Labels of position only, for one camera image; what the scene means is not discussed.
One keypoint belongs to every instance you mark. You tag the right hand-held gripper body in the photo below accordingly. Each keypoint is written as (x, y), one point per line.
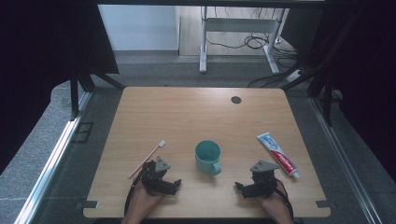
(263, 183)

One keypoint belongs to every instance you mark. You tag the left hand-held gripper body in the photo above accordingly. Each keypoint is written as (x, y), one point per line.
(154, 180)

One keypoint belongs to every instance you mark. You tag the pink and white toothbrush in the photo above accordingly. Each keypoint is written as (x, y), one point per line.
(146, 159)

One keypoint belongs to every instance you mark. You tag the white blue red toothpaste tube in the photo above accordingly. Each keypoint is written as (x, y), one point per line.
(278, 155)

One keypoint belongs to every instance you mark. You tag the teal cup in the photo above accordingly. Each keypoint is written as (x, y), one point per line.
(208, 160)

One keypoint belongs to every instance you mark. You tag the person's right hand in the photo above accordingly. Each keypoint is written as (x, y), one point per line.
(275, 205)

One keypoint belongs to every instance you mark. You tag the black table grommet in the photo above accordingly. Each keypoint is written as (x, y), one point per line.
(236, 100)

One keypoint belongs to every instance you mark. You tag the black metal stand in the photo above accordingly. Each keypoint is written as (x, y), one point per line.
(74, 93)
(327, 99)

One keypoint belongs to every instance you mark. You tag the white power strip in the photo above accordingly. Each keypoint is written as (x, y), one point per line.
(294, 75)

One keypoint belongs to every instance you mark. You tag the black curtain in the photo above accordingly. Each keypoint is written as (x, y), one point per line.
(367, 77)
(46, 62)

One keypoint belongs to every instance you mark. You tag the grey table bracket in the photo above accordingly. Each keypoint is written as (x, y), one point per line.
(87, 204)

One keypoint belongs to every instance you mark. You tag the aluminium rail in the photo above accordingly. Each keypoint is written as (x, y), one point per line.
(49, 168)
(342, 161)

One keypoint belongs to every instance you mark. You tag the white metal desk frame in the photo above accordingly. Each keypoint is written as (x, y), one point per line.
(239, 25)

